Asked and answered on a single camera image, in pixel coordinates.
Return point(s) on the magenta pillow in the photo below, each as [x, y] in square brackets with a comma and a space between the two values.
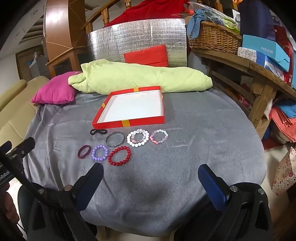
[54, 90]

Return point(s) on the stack of folded cloths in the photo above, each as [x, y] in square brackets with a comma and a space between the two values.
[283, 120]

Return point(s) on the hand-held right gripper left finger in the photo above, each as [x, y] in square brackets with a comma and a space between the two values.
[91, 183]

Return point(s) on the person's left hand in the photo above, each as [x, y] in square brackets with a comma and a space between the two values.
[8, 204]

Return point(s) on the red cloth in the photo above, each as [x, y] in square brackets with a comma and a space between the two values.
[143, 11]

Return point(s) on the red shallow box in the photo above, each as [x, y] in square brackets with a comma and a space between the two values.
[131, 106]

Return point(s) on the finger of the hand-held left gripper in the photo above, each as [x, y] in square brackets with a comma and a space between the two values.
[24, 144]

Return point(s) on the white patterned box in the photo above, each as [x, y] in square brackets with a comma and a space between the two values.
[248, 53]

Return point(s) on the silver foil panel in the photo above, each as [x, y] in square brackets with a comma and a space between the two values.
[106, 44]

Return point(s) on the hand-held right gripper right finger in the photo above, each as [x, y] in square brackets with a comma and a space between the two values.
[211, 185]

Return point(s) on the navy blue cushion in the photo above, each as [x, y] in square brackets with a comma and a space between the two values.
[254, 16]

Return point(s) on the silver metal bangle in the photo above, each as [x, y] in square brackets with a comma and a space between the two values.
[108, 141]

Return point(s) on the floral paper bag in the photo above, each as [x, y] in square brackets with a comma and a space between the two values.
[285, 173]

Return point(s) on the wooden bench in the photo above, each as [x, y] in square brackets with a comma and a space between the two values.
[261, 90]

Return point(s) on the beige sofa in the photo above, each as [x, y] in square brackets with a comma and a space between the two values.
[13, 109]

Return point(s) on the blue cardboard box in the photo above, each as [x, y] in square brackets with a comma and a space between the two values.
[266, 49]

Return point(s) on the maroon bangle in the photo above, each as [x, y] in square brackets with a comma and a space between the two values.
[79, 155]

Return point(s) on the red cushion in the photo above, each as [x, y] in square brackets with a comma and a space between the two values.
[148, 55]

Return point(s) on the wooden cabinet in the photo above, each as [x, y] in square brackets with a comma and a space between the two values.
[62, 30]

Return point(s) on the light green quilt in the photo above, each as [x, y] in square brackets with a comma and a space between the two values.
[143, 76]

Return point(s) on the wicker basket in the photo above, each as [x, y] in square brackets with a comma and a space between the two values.
[215, 39]

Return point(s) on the wooden chair frame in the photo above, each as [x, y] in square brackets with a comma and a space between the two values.
[106, 16]

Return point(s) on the blue cloth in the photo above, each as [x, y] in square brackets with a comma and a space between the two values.
[195, 20]

